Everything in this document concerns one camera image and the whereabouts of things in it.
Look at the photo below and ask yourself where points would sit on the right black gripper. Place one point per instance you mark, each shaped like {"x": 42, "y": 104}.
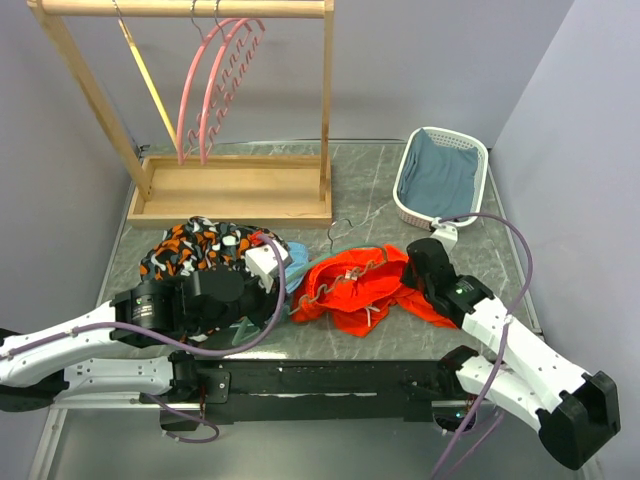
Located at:
{"x": 407, "y": 274}

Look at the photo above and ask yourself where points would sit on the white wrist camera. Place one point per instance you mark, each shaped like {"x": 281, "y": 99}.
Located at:
{"x": 444, "y": 232}
{"x": 261, "y": 261}

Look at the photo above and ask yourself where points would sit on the yellow plastic hanger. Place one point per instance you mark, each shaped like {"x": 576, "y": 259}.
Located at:
{"x": 149, "y": 82}

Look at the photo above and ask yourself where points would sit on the light blue shorts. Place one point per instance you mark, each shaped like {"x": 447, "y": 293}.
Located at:
{"x": 300, "y": 255}

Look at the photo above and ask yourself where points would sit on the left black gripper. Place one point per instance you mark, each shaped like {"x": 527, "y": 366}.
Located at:
{"x": 268, "y": 302}

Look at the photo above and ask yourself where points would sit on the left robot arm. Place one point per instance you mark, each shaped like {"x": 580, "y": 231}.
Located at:
{"x": 138, "y": 341}

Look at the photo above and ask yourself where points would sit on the green plastic hanger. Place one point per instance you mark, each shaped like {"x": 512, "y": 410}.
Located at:
{"x": 351, "y": 274}

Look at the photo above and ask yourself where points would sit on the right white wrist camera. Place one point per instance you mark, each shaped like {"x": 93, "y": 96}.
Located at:
{"x": 444, "y": 232}

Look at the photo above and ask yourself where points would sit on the left pink plastic hanger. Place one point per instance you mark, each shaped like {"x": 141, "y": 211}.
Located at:
{"x": 187, "y": 138}

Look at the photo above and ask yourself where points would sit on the white plastic basket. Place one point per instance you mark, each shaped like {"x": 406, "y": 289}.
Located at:
{"x": 448, "y": 137}

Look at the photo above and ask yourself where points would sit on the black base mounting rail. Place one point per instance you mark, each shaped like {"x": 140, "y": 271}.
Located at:
{"x": 243, "y": 390}

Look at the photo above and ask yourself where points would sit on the blue-grey cloth in basket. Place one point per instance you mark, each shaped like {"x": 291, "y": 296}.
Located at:
{"x": 437, "y": 180}

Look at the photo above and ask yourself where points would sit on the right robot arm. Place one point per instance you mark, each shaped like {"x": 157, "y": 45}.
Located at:
{"x": 574, "y": 413}

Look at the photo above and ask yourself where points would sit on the wooden clothes rack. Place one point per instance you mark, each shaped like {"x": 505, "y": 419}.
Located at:
{"x": 288, "y": 190}

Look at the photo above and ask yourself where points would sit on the right pink plastic hanger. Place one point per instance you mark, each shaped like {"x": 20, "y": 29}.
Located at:
{"x": 239, "y": 41}

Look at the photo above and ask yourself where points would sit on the orange shorts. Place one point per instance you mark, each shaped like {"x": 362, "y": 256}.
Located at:
{"x": 357, "y": 307}

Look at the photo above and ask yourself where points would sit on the patterned camouflage shorts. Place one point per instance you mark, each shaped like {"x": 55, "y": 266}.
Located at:
{"x": 202, "y": 244}

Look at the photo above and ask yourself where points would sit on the pink plastic hanger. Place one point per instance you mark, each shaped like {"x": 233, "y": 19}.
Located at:
{"x": 187, "y": 138}
{"x": 239, "y": 41}

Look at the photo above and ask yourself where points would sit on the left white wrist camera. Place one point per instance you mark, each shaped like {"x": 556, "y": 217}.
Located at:
{"x": 261, "y": 261}

